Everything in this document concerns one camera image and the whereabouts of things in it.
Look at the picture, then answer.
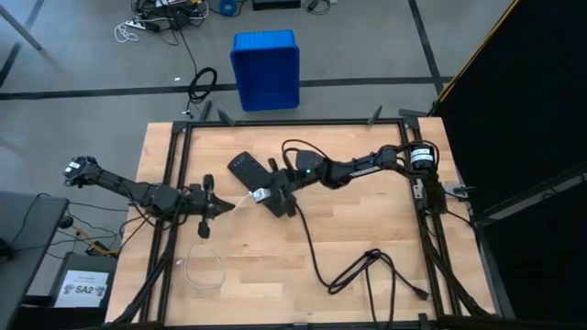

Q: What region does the white cable bundle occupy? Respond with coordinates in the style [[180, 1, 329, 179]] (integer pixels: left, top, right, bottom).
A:
[[113, 21, 139, 44]]

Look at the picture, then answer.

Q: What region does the white USB cable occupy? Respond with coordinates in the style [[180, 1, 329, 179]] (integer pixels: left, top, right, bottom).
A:
[[176, 192, 256, 291]]

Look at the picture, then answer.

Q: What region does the grey metal beam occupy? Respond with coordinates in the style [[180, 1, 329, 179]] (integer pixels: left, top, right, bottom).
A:
[[474, 167, 587, 228]]

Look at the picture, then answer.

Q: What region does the black cable tangle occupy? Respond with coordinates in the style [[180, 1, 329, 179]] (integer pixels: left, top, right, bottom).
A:
[[130, 0, 210, 47]]

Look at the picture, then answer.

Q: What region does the grey metal leg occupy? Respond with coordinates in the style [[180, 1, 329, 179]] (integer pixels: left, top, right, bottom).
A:
[[0, 3, 45, 52]]

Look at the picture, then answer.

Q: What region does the black power adapter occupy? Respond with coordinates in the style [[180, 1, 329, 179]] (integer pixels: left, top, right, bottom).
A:
[[303, 0, 338, 14]]

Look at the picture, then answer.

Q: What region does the black flat box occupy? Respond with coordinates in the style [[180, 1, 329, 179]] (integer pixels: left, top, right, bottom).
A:
[[251, 0, 303, 11]]

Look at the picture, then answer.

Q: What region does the black coiled cable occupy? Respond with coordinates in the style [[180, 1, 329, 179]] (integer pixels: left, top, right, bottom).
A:
[[186, 66, 219, 105]]

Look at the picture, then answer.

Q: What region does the blue plastic bin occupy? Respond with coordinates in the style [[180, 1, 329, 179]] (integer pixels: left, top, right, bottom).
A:
[[229, 28, 303, 113]]

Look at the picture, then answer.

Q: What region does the black panel with yellow edge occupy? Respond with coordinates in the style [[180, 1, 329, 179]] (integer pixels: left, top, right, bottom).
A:
[[430, 0, 587, 330]]

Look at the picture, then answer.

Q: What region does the black aluminium table frame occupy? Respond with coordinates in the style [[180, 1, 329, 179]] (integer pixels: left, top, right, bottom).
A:
[[109, 105, 499, 330]]

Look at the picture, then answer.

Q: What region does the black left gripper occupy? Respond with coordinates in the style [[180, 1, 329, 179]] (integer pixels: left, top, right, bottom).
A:
[[186, 172, 237, 240]]

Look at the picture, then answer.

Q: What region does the yellow cable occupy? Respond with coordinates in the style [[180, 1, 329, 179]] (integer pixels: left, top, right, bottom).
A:
[[71, 225, 119, 258]]

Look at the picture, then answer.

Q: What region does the black box with SA2 label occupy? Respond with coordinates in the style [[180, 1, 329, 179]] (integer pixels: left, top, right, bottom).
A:
[[22, 250, 119, 330]]

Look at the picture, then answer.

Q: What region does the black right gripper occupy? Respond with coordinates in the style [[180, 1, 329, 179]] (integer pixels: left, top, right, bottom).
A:
[[255, 157, 299, 219]]

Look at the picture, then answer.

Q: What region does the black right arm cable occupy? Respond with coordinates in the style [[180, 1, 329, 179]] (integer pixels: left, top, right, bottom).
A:
[[280, 138, 334, 173]]

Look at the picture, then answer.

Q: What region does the black power strip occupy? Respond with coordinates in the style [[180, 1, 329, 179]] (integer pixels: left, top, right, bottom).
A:
[[227, 150, 289, 219]]

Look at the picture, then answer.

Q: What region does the grey desk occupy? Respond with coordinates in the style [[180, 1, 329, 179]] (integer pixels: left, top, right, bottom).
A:
[[0, 191, 71, 330]]

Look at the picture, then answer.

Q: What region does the black power strip cord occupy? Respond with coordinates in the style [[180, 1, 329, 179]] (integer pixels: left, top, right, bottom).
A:
[[291, 201, 432, 330]]

